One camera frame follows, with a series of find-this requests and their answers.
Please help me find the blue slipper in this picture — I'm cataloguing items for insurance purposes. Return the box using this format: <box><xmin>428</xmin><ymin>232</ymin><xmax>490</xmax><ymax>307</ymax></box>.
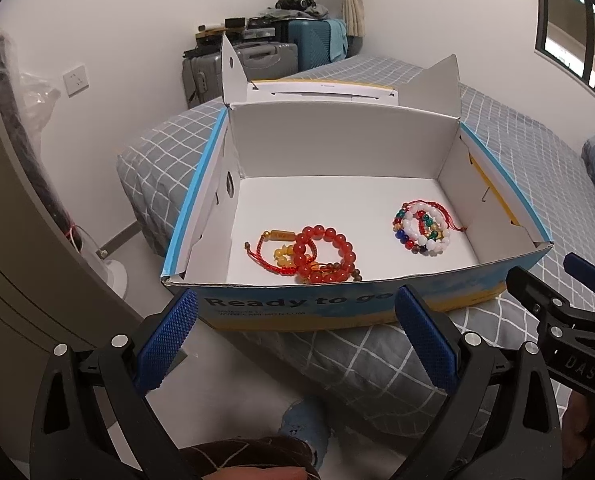
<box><xmin>277</xmin><ymin>396</ymin><xmax>331</xmax><ymax>466</ymax></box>

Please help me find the white cardboard box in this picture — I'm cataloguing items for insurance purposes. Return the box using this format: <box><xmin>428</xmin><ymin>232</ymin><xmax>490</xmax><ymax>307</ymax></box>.
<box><xmin>160</xmin><ymin>32</ymin><xmax>554</xmax><ymax>333</ymax></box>

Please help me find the clear plastic bag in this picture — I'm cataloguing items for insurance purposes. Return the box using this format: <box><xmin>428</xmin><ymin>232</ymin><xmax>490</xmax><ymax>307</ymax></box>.
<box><xmin>0</xmin><ymin>19</ymin><xmax>62</xmax><ymax>128</ymax></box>

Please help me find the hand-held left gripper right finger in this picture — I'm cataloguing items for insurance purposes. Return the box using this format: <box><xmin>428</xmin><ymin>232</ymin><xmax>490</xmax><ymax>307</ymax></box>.
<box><xmin>394</xmin><ymin>284</ymin><xmax>564</xmax><ymax>480</ymax></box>

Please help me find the white fan base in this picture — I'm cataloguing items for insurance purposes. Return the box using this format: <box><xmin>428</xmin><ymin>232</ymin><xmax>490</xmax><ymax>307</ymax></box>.
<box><xmin>96</xmin><ymin>252</ymin><xmax>129</xmax><ymax>303</ymax></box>

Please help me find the dark grey suitcase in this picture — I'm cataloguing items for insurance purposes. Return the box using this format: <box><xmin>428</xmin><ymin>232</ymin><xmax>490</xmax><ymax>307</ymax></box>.
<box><xmin>181</xmin><ymin>51</ymin><xmax>226</xmax><ymax>109</ymax></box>

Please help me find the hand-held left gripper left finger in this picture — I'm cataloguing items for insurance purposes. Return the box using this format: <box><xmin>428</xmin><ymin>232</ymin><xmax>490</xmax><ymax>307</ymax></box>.
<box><xmin>28</xmin><ymin>288</ymin><xmax>200</xmax><ymax>480</ymax></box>

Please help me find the yellow bead bracelet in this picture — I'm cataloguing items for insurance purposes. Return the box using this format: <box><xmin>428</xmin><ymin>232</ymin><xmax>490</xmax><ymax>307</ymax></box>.
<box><xmin>272</xmin><ymin>244</ymin><xmax>299</xmax><ymax>269</ymax></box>

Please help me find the beige curtain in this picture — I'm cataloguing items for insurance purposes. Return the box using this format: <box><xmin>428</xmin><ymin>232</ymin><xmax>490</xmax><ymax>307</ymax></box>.
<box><xmin>341</xmin><ymin>0</ymin><xmax>366</xmax><ymax>57</ymax></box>

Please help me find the red cord bracelet yellow tube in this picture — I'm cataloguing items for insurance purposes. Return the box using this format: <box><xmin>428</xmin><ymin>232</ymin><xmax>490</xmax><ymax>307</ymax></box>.
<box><xmin>244</xmin><ymin>229</ymin><xmax>299</xmax><ymax>278</ymax></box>

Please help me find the thin red string bracelet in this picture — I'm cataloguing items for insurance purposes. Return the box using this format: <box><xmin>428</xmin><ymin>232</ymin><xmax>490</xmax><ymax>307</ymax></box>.
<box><xmin>417</xmin><ymin>200</ymin><xmax>469</xmax><ymax>235</ymax></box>

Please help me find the person's right hand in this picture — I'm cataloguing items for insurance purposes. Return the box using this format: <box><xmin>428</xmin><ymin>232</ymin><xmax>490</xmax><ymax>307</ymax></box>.
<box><xmin>561</xmin><ymin>389</ymin><xmax>595</xmax><ymax>466</ymax></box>

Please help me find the multicolour bead bracelet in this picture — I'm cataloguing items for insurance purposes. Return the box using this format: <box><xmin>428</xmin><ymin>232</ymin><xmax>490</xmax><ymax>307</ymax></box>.
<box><xmin>392</xmin><ymin>202</ymin><xmax>453</xmax><ymax>254</ymax></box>

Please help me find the teal suitcase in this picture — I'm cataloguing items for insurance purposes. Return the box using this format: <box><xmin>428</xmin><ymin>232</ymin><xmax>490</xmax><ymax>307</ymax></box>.
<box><xmin>287</xmin><ymin>18</ymin><xmax>350</xmax><ymax>69</ymax></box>

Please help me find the dark framed window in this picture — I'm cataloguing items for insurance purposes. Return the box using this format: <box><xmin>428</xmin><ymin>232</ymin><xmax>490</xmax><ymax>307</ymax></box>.
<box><xmin>534</xmin><ymin>0</ymin><xmax>595</xmax><ymax>112</ymax></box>

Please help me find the brown bead bracelet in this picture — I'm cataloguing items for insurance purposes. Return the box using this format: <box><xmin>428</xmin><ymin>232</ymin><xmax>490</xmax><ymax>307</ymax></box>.
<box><xmin>317</xmin><ymin>259</ymin><xmax>365</xmax><ymax>284</ymax></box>

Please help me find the red bead bracelet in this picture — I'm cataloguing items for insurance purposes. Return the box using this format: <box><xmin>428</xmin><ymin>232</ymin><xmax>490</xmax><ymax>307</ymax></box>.
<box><xmin>291</xmin><ymin>225</ymin><xmax>358</xmax><ymax>286</ymax></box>

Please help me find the pink white bead bracelet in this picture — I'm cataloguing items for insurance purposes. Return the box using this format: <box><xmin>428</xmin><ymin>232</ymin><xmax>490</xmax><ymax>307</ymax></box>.
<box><xmin>403</xmin><ymin>201</ymin><xmax>452</xmax><ymax>257</ymax></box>

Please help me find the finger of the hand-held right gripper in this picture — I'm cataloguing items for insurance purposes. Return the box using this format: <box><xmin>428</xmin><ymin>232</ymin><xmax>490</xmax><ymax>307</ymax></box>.
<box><xmin>505</xmin><ymin>265</ymin><xmax>571</xmax><ymax>343</ymax></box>
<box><xmin>562</xmin><ymin>252</ymin><xmax>595</xmax><ymax>307</ymax></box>

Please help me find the light grey suitcase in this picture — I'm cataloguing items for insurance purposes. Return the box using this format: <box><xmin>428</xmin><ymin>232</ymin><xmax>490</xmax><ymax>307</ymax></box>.
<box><xmin>231</xmin><ymin>41</ymin><xmax>299</xmax><ymax>82</ymax></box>

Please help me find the grey checked bed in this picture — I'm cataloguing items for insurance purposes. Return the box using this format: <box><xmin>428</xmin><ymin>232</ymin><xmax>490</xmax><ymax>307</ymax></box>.
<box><xmin>116</xmin><ymin>54</ymin><xmax>595</xmax><ymax>441</ymax></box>

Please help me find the white wall socket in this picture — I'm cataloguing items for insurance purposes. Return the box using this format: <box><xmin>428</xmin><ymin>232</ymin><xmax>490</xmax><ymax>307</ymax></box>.
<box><xmin>62</xmin><ymin>64</ymin><xmax>89</xmax><ymax>96</ymax></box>

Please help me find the pile of dark bags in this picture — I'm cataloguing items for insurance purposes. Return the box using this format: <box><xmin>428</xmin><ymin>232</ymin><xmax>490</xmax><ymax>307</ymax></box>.
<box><xmin>256</xmin><ymin>0</ymin><xmax>331</xmax><ymax>22</ymax></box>

